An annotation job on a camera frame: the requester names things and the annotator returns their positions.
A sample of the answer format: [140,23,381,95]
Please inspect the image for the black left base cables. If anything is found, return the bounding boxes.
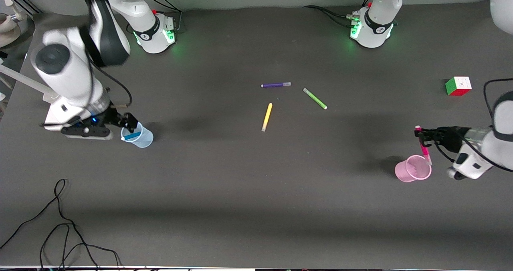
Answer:
[303,0,376,28]

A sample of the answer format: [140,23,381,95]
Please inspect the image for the black right base cables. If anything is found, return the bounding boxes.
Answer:
[126,0,184,34]

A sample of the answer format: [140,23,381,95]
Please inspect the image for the black base cables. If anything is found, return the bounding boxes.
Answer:
[303,0,376,28]
[126,0,184,34]

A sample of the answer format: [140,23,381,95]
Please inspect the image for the green marker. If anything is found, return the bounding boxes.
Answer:
[303,88,328,110]

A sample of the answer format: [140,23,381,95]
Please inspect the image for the translucent blue cup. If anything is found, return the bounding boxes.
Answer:
[121,121,154,149]

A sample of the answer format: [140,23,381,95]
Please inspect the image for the translucent pink cup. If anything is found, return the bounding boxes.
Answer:
[394,155,432,183]

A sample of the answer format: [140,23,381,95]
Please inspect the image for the beige round object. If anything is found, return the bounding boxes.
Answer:
[0,12,21,49]

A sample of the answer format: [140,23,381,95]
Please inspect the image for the yellow marker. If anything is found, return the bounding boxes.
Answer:
[261,103,273,132]

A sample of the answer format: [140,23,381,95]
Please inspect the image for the Rubik's cube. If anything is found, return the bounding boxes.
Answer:
[445,76,472,97]

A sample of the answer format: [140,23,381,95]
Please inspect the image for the loose black cable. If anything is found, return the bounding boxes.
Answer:
[0,178,122,271]

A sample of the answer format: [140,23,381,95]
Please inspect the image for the pink marker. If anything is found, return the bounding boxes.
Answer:
[415,125,433,166]

